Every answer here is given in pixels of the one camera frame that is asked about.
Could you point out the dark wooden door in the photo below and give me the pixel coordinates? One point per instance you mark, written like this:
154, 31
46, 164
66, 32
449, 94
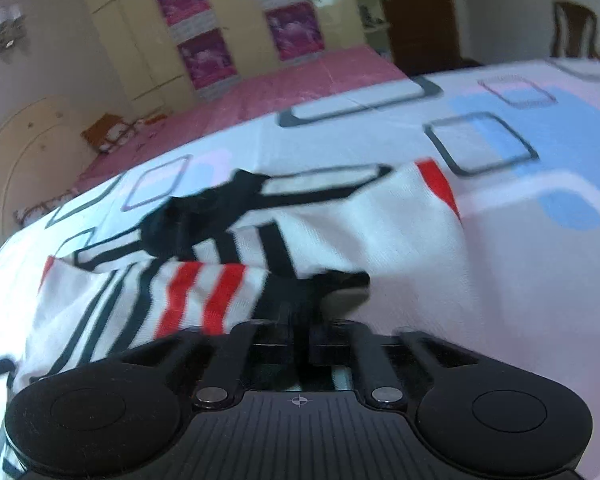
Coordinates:
423, 35

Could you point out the cream corner shelf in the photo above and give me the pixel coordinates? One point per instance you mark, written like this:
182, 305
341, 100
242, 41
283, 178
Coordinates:
375, 27

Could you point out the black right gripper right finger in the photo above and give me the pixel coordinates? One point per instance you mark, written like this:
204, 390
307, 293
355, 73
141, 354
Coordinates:
327, 332

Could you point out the brown floral pillow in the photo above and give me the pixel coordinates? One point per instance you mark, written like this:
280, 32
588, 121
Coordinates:
25, 216

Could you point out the patterned white blue bedsheet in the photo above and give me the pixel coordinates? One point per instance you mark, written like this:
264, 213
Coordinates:
519, 145

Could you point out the pink bed cover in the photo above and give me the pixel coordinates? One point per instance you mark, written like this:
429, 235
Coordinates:
329, 74

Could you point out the striped white black red garment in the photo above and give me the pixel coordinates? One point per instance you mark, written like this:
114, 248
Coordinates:
139, 361

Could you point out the cream bed headboard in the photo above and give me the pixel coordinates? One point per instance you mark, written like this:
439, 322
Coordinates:
42, 154

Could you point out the dark wooden chair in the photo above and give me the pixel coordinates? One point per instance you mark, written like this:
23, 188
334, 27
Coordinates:
575, 30

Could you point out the cream wardrobe with purple panels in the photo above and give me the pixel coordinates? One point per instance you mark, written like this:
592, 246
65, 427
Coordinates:
144, 54

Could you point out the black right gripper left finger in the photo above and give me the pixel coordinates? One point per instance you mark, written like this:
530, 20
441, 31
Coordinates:
273, 326

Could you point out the orange patterned pillow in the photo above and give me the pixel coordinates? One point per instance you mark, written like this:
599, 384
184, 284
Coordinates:
108, 134

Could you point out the wall lamp fixture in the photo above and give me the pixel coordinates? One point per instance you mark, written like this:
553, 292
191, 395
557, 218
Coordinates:
13, 32

